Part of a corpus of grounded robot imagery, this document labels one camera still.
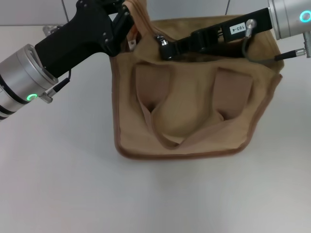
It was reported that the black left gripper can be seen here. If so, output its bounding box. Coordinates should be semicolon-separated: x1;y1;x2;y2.
35;0;135;79

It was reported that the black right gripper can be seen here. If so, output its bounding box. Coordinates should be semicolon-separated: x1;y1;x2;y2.
160;7;274;60

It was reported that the silver metal zipper pull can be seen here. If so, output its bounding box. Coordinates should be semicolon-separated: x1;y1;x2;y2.
155;34;173;61

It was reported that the khaki canvas food bag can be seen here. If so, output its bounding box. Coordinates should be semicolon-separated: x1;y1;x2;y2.
110;0;285;161

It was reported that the right gripper cable with connector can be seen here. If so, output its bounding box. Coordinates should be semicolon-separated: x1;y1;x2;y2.
241;18;307;63

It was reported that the gripper cable with connector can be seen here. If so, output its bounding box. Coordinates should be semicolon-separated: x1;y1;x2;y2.
241;18;307;63
42;24;72;104

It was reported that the left gripper cable with connector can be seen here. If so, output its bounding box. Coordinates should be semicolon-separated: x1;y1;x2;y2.
42;24;72;104

